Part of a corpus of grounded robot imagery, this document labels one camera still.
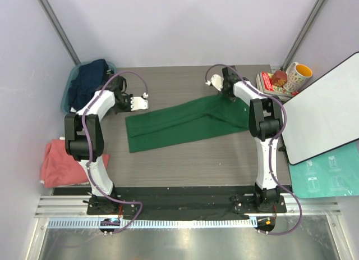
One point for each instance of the right aluminium frame post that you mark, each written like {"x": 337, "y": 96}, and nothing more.
{"x": 303, "y": 32}

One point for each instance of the aluminium rail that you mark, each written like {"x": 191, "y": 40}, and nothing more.
{"x": 73, "y": 206}

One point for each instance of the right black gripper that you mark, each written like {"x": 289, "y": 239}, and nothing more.
{"x": 231, "y": 98}

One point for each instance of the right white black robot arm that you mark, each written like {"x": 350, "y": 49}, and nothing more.
{"x": 265, "y": 123}

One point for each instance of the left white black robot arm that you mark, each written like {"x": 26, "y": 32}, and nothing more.
{"x": 84, "y": 141}

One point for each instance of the green t shirt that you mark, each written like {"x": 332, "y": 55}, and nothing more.
{"x": 200, "y": 119}

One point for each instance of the teal folding board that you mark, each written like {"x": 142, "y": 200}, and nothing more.
{"x": 332, "y": 174}

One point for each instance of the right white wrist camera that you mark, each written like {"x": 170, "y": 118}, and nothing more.
{"x": 216, "y": 81}

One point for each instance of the left aluminium frame post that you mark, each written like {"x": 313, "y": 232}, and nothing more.
{"x": 52, "y": 17}

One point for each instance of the slotted cable duct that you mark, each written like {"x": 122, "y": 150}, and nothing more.
{"x": 113, "y": 223}

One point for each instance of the navy blue t shirt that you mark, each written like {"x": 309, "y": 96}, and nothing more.
{"x": 89, "y": 77}

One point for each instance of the teal plastic basket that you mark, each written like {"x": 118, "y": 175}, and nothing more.
{"x": 64, "y": 104}

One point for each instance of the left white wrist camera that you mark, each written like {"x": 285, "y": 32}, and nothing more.
{"x": 139, "y": 103}

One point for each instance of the pink folded t shirt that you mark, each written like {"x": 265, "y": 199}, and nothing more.
{"x": 60, "y": 169}

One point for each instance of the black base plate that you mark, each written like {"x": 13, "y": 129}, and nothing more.
{"x": 187, "y": 203}

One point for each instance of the stack of books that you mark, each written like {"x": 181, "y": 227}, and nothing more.
{"x": 263, "y": 82}

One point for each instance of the red small box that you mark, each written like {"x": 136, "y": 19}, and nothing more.
{"x": 279, "y": 78}

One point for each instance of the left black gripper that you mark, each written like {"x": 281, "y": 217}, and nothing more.
{"x": 128, "y": 97}

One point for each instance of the white mug yellow inside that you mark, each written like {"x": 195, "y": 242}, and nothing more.
{"x": 297, "y": 75}

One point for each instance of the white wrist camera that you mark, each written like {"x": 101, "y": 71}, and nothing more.
{"x": 216, "y": 81}
{"x": 139, "y": 103}

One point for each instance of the aluminium frame post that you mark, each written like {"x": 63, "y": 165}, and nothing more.
{"x": 303, "y": 32}
{"x": 52, "y": 17}

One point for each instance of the black board clamp knob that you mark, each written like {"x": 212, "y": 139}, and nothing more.
{"x": 282, "y": 148}

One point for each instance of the white board black rim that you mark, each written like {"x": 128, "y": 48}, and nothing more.
{"x": 324, "y": 116}

